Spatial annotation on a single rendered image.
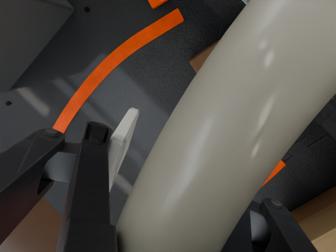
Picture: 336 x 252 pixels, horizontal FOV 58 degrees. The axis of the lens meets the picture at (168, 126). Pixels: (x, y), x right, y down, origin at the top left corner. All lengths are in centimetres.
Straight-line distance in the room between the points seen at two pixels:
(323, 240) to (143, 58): 83
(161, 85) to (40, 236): 83
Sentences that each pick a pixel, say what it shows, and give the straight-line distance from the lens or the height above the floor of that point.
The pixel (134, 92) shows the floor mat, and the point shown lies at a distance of 108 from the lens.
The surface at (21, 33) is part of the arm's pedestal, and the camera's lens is 97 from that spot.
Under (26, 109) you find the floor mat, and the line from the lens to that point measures 124.
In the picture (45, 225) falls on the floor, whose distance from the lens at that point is 143.
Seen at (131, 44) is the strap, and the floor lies 2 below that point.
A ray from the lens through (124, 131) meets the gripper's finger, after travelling 16.
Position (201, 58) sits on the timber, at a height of 14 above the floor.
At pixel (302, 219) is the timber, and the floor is 9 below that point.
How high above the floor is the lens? 106
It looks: 74 degrees down
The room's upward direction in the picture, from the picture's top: 162 degrees counter-clockwise
